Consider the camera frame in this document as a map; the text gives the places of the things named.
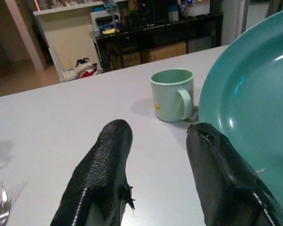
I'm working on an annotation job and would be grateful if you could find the grey metal box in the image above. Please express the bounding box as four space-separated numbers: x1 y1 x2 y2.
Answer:
187 36 214 54

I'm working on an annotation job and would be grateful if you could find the pale green mug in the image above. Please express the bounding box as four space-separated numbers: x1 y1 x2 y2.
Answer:
150 68 195 122

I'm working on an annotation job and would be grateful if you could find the pile of clothes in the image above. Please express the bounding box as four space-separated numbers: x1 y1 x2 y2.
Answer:
62 57 103 82

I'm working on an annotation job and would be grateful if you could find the silver metal fork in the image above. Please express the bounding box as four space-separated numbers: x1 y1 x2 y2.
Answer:
0 180 12 226

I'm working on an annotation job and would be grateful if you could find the black shelf unit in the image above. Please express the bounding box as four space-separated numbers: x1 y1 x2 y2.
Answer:
95 13 225 73

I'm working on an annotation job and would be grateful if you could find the large cardboard box in shelf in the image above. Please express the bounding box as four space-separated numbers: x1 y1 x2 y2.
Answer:
141 42 188 64

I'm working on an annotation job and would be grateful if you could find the white storage box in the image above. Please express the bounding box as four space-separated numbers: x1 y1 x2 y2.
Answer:
89 10 121 36

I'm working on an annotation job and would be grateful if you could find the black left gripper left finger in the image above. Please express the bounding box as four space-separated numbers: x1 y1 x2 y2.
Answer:
49 119 135 226

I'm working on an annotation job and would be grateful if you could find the small cardboard box in shelf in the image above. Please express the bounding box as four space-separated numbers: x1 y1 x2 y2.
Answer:
121 52 142 68

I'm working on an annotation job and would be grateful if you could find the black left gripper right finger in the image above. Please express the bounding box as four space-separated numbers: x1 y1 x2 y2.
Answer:
185 121 283 226

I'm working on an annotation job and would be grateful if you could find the white cabinet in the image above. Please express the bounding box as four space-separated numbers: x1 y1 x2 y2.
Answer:
33 1 105 83

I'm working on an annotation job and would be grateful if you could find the teal round plate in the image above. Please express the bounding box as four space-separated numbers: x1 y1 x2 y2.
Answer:
198 7 283 226

